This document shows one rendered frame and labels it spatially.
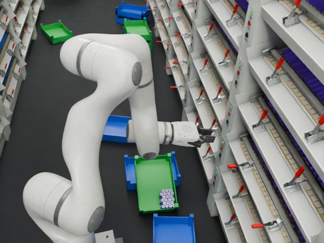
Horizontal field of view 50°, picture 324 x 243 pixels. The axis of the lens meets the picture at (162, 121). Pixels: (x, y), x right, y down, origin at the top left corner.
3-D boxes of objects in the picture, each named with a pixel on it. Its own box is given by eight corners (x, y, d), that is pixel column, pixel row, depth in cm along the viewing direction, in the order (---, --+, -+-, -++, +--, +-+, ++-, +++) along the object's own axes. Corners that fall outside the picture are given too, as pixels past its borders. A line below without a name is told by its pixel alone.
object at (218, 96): (224, 134, 158) (218, 113, 149) (194, 66, 204) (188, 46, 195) (267, 119, 156) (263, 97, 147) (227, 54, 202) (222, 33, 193)
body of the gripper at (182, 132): (172, 134, 124) (201, 136, 127) (167, 116, 132) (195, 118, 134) (167, 149, 128) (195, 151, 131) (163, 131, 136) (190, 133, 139)
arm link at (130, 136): (166, 135, 123) (163, 116, 129) (129, 133, 120) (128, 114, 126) (161, 150, 129) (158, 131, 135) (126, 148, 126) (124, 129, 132)
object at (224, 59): (232, 99, 145) (225, 73, 136) (198, 35, 191) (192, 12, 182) (278, 83, 143) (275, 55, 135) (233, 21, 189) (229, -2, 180)
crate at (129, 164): (127, 190, 192) (126, 181, 187) (124, 164, 208) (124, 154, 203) (179, 185, 197) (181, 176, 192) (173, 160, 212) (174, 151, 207)
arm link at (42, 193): (77, 265, 99) (63, 216, 83) (29, 237, 105) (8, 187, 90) (102, 233, 107) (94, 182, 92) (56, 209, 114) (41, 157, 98)
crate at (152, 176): (176, 210, 184) (179, 207, 177) (138, 214, 181) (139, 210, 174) (169, 158, 197) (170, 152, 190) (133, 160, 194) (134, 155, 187)
